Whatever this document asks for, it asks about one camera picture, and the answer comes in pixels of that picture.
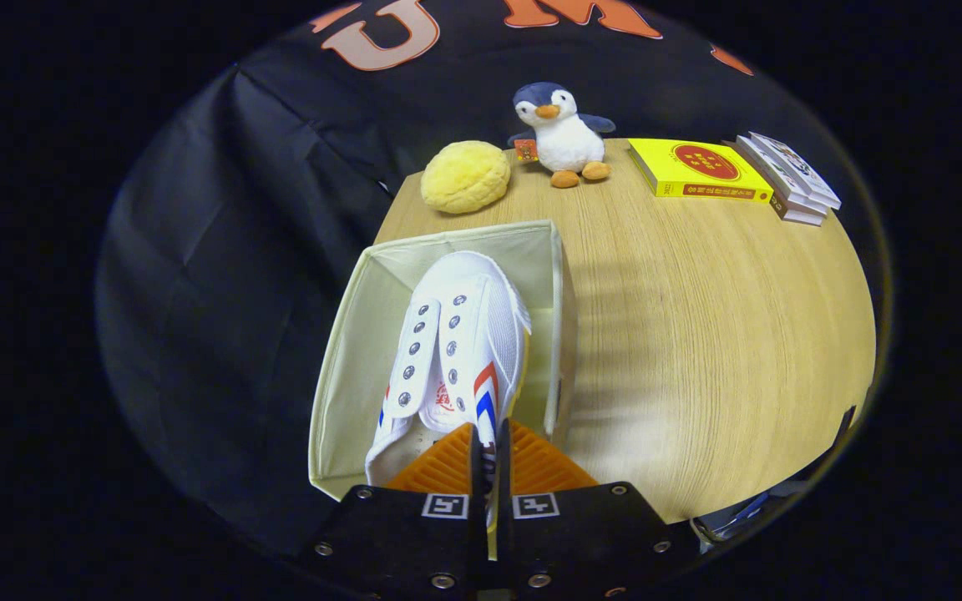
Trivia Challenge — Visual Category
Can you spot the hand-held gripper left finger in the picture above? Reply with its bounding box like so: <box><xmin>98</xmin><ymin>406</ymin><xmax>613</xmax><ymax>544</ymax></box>
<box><xmin>293</xmin><ymin>422</ymin><xmax>489</xmax><ymax>598</ymax></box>

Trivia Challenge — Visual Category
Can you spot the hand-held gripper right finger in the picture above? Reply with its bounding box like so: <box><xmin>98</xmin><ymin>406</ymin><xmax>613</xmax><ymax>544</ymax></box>
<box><xmin>494</xmin><ymin>417</ymin><xmax>674</xmax><ymax>598</ymax></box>

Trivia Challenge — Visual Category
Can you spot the cream fabric storage box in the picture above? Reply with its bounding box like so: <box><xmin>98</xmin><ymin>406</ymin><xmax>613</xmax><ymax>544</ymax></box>
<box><xmin>307</xmin><ymin>219</ymin><xmax>578</xmax><ymax>502</ymax></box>

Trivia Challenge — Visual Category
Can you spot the white canvas shoe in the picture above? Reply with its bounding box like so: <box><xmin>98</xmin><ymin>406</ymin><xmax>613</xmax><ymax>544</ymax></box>
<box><xmin>364</xmin><ymin>250</ymin><xmax>532</xmax><ymax>560</ymax></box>

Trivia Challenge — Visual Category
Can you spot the black backdrop cloth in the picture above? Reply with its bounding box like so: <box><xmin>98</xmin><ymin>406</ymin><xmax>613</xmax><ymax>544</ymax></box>
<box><xmin>97</xmin><ymin>0</ymin><xmax>849</xmax><ymax>557</ymax></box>

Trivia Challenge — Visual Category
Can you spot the yellow plush bun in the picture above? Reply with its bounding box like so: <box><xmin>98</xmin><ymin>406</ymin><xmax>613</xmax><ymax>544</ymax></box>
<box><xmin>420</xmin><ymin>140</ymin><xmax>512</xmax><ymax>215</ymax></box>

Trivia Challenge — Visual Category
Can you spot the yellow book with red circle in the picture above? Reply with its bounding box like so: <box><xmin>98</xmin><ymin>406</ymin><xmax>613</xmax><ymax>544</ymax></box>
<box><xmin>627</xmin><ymin>138</ymin><xmax>774</xmax><ymax>202</ymax></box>

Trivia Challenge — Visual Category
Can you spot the plush penguin toy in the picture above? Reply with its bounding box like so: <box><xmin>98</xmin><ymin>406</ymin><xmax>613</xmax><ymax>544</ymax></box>
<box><xmin>508</xmin><ymin>81</ymin><xmax>617</xmax><ymax>189</ymax></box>

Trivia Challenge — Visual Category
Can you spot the thin white book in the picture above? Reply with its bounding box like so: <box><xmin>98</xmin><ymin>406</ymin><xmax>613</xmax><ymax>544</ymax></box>
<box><xmin>735</xmin><ymin>138</ymin><xmax>829</xmax><ymax>216</ymax></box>

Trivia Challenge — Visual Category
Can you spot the white illustrated book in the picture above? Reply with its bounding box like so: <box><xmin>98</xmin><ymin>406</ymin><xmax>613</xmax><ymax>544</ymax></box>
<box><xmin>748</xmin><ymin>131</ymin><xmax>843</xmax><ymax>210</ymax></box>

